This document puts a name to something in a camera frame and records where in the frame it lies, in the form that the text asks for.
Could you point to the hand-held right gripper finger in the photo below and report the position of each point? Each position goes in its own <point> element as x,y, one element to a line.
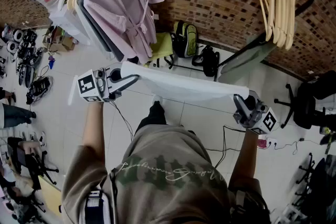
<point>254,97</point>
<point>240,106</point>

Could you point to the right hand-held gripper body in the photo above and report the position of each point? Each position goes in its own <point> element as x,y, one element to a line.
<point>262,120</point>

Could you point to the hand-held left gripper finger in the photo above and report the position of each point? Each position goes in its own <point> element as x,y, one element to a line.
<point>111,66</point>
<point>126,81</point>

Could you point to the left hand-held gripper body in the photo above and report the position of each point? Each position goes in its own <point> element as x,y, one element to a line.
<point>89,85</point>

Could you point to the white cloth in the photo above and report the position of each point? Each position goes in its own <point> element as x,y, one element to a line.
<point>183,86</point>

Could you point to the person's right forearm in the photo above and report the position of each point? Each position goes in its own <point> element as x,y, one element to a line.
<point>244,154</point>

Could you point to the person's left forearm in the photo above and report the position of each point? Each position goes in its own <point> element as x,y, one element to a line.
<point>93,126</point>

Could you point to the white power strip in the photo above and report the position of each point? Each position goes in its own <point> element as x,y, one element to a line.
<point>271,143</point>

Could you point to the grey garment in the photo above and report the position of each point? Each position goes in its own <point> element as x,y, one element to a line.
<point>101,34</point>

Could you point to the person's white shoe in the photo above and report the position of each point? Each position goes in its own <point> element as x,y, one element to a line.
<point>157,99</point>

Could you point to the small blue object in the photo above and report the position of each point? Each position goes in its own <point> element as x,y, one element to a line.
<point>51,62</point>

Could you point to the person's black trouser leg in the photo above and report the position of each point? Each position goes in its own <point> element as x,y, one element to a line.
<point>155,118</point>

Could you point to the black office chair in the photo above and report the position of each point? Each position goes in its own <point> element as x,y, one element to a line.
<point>307,102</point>
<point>31,160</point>
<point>317,186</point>

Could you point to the yellow-green cloth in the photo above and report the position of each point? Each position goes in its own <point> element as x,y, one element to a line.
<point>161,47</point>

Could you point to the cardboard box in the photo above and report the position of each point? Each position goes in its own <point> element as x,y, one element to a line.
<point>60,43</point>

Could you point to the pink robe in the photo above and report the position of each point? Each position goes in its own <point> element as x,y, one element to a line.
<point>126,8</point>

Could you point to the white water dispenser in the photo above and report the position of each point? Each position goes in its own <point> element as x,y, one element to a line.
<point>68,22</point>

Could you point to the pile of black devices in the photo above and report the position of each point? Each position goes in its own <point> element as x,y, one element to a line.
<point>29,60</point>

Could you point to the green black backpack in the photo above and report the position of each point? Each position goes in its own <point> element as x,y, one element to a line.
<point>185,39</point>

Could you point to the black chest harness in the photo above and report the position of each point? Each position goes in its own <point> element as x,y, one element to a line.
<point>249,207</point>

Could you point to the person's beige t-shirt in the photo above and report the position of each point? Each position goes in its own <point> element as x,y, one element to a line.
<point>162,165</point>

